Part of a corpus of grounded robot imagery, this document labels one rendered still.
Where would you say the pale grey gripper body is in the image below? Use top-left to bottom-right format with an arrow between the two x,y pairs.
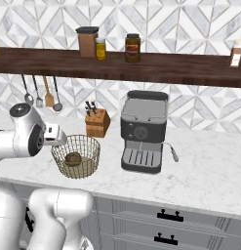
43,128 -> 68,147

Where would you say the brown round bread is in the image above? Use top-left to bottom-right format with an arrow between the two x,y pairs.
63,151 -> 83,168

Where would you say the metal hanging ladle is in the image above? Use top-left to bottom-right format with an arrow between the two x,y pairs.
52,76 -> 64,113

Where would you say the wooden spatula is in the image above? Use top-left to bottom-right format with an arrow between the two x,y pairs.
42,75 -> 56,108

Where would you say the metal slotted spatula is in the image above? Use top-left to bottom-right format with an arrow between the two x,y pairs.
30,75 -> 45,109

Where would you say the wooden knife block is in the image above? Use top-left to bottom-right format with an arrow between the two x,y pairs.
84,107 -> 112,139

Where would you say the metal hanging spoon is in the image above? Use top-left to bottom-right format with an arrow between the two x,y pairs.
20,74 -> 35,106

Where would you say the black grey coffee machine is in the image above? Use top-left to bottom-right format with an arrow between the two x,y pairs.
120,90 -> 181,175

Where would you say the yellow spice jar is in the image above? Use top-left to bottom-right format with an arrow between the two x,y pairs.
95,37 -> 107,62

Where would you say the brown canister with black lid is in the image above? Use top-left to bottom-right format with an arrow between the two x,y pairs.
75,25 -> 100,59

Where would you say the dark jar with red label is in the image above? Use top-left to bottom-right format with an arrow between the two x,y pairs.
124,32 -> 141,63

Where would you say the dark wooden shelf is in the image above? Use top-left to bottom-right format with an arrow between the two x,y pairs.
0,47 -> 241,89

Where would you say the grey drawer front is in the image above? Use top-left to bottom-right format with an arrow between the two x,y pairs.
96,196 -> 241,239
100,224 -> 227,250

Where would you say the white brown spice bottle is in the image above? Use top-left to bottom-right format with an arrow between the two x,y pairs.
229,38 -> 241,68

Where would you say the gold wire basket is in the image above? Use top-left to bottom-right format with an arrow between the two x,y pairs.
51,134 -> 101,180

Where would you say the black cabinet door handle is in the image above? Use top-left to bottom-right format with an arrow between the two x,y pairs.
24,207 -> 35,233

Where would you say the black drawer handle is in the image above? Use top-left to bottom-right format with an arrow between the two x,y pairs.
156,208 -> 185,224
153,231 -> 180,247

